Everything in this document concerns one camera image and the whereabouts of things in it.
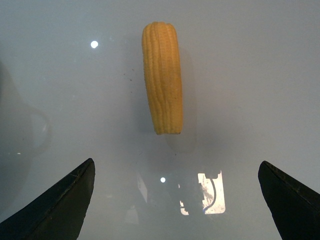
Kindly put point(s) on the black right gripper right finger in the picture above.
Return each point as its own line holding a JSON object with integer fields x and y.
{"x": 295, "y": 208}

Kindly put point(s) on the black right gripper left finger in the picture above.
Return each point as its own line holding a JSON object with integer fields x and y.
{"x": 58, "y": 213}

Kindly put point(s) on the yellow corn cob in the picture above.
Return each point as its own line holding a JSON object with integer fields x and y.
{"x": 162, "y": 75}

